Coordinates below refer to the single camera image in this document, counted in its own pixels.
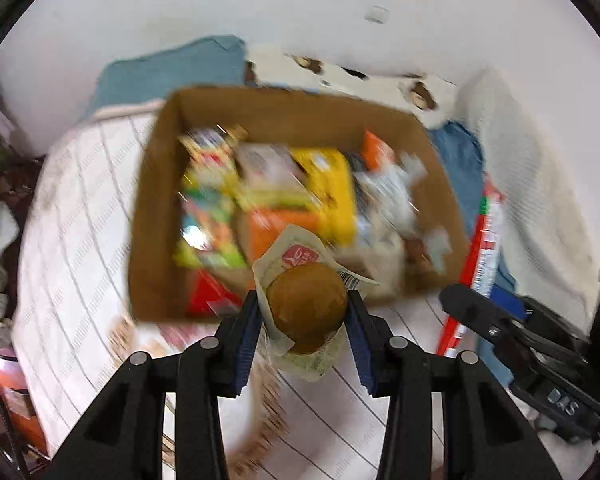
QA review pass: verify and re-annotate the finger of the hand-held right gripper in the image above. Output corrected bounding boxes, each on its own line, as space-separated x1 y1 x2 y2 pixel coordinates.
509 294 588 343
438 282 528 343

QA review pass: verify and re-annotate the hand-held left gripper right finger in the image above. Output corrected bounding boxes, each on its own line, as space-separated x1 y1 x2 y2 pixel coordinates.
346 290 566 480

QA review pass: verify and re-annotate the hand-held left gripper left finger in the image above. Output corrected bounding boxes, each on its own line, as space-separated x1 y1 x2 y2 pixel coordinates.
42 290 265 480

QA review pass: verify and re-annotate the brown bun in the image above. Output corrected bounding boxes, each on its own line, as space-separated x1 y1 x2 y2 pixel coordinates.
252 223 381 385

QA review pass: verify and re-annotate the brown cardboard box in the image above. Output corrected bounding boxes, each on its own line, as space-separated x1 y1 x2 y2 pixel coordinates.
128 85 472 323

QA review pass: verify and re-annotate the long red snack packet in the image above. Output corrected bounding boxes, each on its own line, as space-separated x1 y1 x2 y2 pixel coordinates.
436 180 507 359

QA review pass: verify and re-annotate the large orange snack packet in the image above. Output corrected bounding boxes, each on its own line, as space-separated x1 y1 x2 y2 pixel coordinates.
246 209 322 263

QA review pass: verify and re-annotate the white textured blanket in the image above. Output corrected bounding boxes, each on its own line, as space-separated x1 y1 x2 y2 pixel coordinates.
452 67 600 333

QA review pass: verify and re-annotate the green colourful snack packet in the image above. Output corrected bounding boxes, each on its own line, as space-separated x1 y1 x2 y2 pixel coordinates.
174 170 249 269

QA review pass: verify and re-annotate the silver white snack packet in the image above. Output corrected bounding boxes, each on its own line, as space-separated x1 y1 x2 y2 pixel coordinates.
354 152 429 242

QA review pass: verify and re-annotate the blue bed sheet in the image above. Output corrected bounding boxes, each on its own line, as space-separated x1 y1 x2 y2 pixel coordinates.
425 120 520 397

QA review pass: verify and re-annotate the yellow and black snack packet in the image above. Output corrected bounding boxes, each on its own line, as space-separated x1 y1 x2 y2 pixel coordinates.
289 147 359 242

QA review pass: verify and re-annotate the beige clear snack packet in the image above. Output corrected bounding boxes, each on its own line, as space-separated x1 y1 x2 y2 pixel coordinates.
236 144 312 197

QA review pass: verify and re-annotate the small orange snack packet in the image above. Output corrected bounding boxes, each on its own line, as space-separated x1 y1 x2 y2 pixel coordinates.
361 130 397 172

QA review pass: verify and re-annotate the white quilted mattress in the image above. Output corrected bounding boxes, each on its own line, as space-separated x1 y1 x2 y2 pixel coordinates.
11 100 481 480

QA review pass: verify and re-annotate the white bear print pillow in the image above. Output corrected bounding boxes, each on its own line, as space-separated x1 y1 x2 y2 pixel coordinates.
244 45 460 130

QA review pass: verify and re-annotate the teal pillow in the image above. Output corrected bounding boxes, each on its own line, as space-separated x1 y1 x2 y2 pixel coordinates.
91 35 247 118

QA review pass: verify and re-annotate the black cable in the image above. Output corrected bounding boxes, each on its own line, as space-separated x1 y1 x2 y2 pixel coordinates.
0 354 31 480

